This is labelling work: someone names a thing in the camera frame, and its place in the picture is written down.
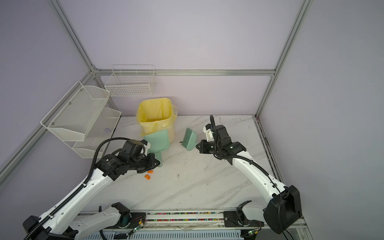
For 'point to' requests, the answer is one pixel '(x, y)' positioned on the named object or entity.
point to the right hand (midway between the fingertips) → (195, 145)
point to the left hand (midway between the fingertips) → (159, 164)
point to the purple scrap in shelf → (107, 129)
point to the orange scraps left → (148, 177)
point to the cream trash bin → (172, 129)
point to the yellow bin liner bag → (154, 115)
